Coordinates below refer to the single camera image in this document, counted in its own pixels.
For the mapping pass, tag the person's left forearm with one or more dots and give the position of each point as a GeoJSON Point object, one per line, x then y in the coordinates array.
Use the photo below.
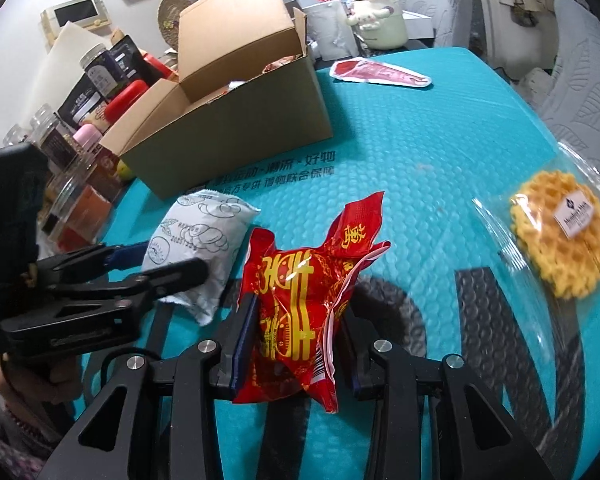
{"type": "Point", "coordinates": [10, 450]}

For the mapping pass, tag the black printed pouch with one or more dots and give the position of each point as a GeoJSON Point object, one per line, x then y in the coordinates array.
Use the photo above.
{"type": "Point", "coordinates": [82, 105]}

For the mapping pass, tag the white patterned packet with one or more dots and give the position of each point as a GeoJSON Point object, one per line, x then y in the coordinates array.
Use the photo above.
{"type": "Point", "coordinates": [195, 240]}

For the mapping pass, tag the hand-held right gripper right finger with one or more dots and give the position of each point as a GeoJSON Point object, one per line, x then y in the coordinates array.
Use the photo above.
{"type": "Point", "coordinates": [362, 360]}

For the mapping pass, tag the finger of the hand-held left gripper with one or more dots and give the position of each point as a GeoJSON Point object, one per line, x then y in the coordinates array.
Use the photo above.
{"type": "Point", "coordinates": [180, 272]}
{"type": "Point", "coordinates": [125, 256]}

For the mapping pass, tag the red printed bag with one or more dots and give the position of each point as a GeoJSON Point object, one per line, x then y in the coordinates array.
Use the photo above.
{"type": "Point", "coordinates": [157, 66]}

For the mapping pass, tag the silver foil packet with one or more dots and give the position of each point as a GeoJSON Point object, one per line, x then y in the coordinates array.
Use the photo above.
{"type": "Point", "coordinates": [235, 85]}

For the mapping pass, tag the white paper roll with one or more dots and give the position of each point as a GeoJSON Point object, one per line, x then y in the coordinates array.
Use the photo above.
{"type": "Point", "coordinates": [325, 30]}

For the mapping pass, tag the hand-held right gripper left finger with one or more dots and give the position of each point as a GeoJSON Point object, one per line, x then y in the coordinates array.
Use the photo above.
{"type": "Point", "coordinates": [230, 355]}

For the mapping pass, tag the clear waffle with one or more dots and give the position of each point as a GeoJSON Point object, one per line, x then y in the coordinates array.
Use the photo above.
{"type": "Point", "coordinates": [555, 230]}

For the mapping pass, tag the cream wall intercom screen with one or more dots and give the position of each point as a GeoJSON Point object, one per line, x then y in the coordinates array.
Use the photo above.
{"type": "Point", "coordinates": [75, 12]}

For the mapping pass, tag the white cartoon water bottle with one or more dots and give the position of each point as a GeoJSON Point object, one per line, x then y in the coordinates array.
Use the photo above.
{"type": "Point", "coordinates": [380, 25]}

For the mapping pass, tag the chair with grey leaf cover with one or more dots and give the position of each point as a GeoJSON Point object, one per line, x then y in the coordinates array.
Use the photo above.
{"type": "Point", "coordinates": [440, 0]}
{"type": "Point", "coordinates": [585, 60]}

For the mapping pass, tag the red white flat packet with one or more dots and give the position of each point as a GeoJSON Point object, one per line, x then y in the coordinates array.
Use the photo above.
{"type": "Point", "coordinates": [375, 72]}

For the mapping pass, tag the woven round trivet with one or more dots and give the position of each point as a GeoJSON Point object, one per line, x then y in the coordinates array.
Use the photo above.
{"type": "Point", "coordinates": [172, 15]}

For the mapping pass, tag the teal bubble mat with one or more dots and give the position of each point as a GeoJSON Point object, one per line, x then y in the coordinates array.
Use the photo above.
{"type": "Point", "coordinates": [405, 160]}

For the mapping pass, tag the red bottle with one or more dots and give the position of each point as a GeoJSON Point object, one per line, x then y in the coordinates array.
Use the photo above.
{"type": "Point", "coordinates": [125, 100]}

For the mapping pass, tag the person's left hand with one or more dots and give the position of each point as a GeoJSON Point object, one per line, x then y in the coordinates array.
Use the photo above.
{"type": "Point", "coordinates": [30, 377]}

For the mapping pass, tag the brown cardboard box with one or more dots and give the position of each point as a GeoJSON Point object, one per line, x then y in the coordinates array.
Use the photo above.
{"type": "Point", "coordinates": [240, 125]}

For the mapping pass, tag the pink bottle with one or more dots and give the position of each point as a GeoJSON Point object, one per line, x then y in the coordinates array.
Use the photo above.
{"type": "Point", "coordinates": [86, 137]}

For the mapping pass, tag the red snack packet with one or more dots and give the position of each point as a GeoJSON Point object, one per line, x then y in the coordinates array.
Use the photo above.
{"type": "Point", "coordinates": [290, 310]}

